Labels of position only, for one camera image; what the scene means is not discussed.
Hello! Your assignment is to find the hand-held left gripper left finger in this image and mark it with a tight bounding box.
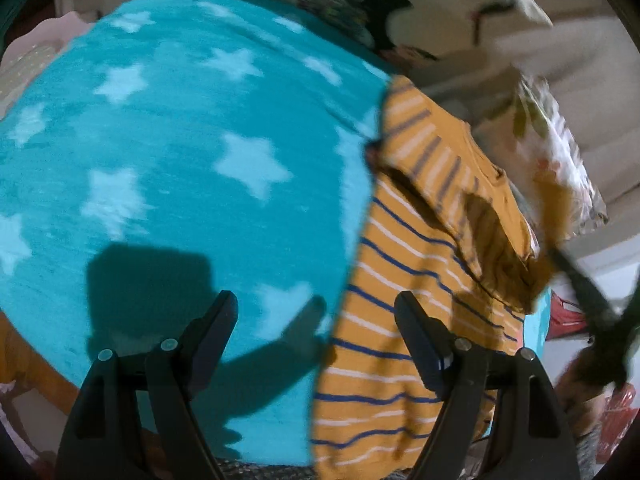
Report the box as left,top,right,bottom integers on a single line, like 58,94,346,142
54,290,239,480

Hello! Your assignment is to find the white floral pillow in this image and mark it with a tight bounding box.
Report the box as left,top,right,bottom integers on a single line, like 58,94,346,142
512,74,611,237

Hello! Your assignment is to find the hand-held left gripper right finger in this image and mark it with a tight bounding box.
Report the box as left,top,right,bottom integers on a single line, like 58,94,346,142
394,290,582,480

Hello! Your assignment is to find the dark floral cloth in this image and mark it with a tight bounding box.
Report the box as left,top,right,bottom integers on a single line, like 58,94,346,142
292,0,441,63

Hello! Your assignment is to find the grey textured bed sheet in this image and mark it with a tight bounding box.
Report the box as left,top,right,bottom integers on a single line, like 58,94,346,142
215,460,322,480

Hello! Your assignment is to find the teal printed fleece blanket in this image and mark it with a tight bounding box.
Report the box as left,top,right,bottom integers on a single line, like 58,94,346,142
0,0,552,472

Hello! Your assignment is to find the pink cloth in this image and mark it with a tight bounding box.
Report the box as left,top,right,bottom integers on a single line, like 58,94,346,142
0,14,97,111

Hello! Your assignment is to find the yellow striped knit shirt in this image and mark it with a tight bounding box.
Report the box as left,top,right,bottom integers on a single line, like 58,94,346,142
310,75,577,480

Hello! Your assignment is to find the orange cloth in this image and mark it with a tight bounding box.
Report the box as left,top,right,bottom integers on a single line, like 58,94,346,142
0,310,82,417

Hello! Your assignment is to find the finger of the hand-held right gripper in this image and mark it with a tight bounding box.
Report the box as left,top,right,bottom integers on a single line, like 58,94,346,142
545,246,620,332

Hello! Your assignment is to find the person's right forearm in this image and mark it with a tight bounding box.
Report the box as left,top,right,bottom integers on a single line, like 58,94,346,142
554,360,608,442

